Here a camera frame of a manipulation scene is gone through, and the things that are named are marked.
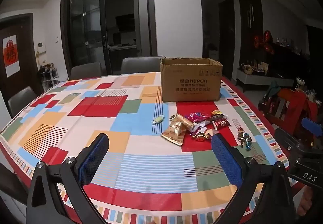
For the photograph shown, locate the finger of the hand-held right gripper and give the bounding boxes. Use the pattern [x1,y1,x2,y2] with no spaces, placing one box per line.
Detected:
[301,117,323,137]
[274,127,323,154]

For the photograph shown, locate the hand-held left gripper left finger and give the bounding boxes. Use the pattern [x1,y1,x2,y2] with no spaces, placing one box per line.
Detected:
[26,133,110,224]

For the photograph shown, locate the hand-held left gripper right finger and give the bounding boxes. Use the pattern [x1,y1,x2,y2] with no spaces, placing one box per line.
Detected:
[211,134,294,224]

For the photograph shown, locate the pink snack packet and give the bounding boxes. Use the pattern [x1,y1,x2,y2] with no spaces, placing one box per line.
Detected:
[184,111,211,124]

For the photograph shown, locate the gold snack packet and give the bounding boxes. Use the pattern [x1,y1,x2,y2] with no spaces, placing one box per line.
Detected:
[161,121,188,146]

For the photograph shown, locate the beige snack packet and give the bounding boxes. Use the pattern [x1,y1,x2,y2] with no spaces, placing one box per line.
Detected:
[170,114,200,132]

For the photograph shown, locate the brown cardboard box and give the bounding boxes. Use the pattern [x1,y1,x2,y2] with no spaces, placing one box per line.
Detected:
[160,57,223,103]

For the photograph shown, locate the person's right hand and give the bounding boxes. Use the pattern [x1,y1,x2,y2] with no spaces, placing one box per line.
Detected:
[296,186,316,217]

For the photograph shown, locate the red wooden chair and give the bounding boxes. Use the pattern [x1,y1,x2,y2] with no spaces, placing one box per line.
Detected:
[259,88,319,136]

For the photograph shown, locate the peach wrapped candy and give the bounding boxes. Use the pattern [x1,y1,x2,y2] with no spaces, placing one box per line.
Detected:
[205,130,220,140]

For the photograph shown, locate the dark red snack packet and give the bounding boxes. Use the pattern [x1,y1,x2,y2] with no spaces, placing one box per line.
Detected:
[211,118,231,131]

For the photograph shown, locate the colourful patchwork tablecloth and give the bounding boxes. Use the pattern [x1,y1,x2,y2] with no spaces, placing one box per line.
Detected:
[0,71,298,224]

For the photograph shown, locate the green cloth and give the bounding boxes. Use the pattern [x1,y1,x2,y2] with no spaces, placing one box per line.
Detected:
[267,80,281,96]

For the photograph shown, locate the white low cabinet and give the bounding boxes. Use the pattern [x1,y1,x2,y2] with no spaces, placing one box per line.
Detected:
[237,66,303,92]

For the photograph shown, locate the dark sideboard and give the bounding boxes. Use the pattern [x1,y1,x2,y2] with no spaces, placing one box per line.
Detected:
[262,43,311,78]

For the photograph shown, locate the grey dining chair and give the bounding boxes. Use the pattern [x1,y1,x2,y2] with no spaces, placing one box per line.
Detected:
[70,62,102,80]
[121,56,166,75]
[7,86,38,119]

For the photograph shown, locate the white shoe rack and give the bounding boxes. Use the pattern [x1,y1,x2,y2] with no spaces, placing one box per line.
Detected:
[38,63,59,88]

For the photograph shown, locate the red foil balloons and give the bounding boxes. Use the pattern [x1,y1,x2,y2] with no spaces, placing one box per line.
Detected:
[254,30,275,54]

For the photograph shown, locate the dark entrance door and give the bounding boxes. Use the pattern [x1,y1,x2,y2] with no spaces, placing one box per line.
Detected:
[0,14,44,119]

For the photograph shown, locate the dark tall cabinet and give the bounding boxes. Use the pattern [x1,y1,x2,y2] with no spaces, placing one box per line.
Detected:
[237,0,265,68]

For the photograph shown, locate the dark room door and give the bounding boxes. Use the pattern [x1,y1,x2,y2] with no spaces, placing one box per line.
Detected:
[218,0,236,79]

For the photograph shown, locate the red white door poster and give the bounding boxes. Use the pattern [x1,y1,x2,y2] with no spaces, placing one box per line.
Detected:
[3,35,20,78]

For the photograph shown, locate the black sliding glass door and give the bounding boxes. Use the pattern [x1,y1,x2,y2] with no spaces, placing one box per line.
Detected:
[61,0,157,81]

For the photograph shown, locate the silver refrigerator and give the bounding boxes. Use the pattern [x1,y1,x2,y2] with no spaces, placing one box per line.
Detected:
[134,0,152,57]

